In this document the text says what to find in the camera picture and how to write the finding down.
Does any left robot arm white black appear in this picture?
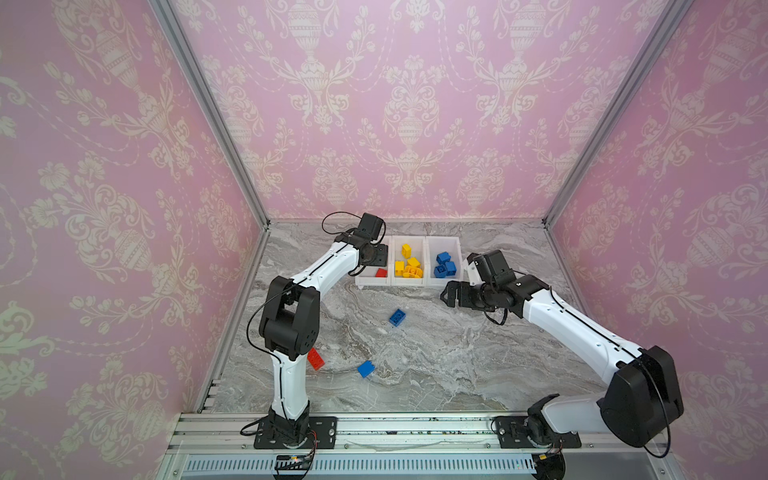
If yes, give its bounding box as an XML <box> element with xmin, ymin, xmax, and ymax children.
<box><xmin>258</xmin><ymin>213</ymin><xmax>388</xmax><ymax>424</ymax></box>

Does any white plastic bin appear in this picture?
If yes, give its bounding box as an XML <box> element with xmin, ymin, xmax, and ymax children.
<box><xmin>354</xmin><ymin>236</ymin><xmax>392</xmax><ymax>288</ymax></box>
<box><xmin>425</xmin><ymin>236</ymin><xmax>464</xmax><ymax>289</ymax></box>
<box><xmin>388</xmin><ymin>236</ymin><xmax>427</xmax><ymax>287</ymax></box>

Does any aluminium corner post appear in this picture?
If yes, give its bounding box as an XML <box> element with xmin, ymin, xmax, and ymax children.
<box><xmin>542</xmin><ymin>0</ymin><xmax>693</xmax><ymax>232</ymax></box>
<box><xmin>148</xmin><ymin>0</ymin><xmax>270</xmax><ymax>231</ymax></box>

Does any aluminium corner post left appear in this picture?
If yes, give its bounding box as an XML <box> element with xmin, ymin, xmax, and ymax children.
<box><xmin>148</xmin><ymin>0</ymin><xmax>270</xmax><ymax>231</ymax></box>

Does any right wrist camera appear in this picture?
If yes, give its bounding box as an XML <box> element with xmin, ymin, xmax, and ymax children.
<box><xmin>465</xmin><ymin>250</ymin><xmax>517</xmax><ymax>288</ymax></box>

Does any aluminium corner post right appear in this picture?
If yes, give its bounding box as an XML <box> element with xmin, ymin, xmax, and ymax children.
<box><xmin>542</xmin><ymin>0</ymin><xmax>693</xmax><ymax>232</ymax></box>

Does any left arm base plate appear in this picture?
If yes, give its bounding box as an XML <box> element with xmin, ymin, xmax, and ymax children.
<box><xmin>253</xmin><ymin>408</ymin><xmax>338</xmax><ymax>450</ymax></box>

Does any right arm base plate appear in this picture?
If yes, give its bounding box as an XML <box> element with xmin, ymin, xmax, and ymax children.
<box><xmin>490</xmin><ymin>415</ymin><xmax>582</xmax><ymax>452</ymax></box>

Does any right white plastic bin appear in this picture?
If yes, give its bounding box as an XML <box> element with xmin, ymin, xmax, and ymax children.
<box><xmin>425</xmin><ymin>236</ymin><xmax>464</xmax><ymax>289</ymax></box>

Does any middle white plastic bin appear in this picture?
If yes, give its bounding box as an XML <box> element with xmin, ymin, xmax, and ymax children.
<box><xmin>388</xmin><ymin>236</ymin><xmax>427</xmax><ymax>287</ymax></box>

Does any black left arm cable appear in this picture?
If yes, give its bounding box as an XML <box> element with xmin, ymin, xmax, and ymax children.
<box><xmin>320</xmin><ymin>211</ymin><xmax>365</xmax><ymax>238</ymax></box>

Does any aluminium front rail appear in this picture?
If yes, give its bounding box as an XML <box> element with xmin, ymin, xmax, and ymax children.
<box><xmin>157</xmin><ymin>412</ymin><xmax>685</xmax><ymax>479</ymax></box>

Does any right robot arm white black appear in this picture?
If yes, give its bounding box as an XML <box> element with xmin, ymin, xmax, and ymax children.
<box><xmin>440</xmin><ymin>275</ymin><xmax>684</xmax><ymax>448</ymax></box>

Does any left white plastic bin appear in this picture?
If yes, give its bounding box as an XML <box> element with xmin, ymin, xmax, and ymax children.
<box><xmin>354</xmin><ymin>236</ymin><xmax>392</xmax><ymax>288</ymax></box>

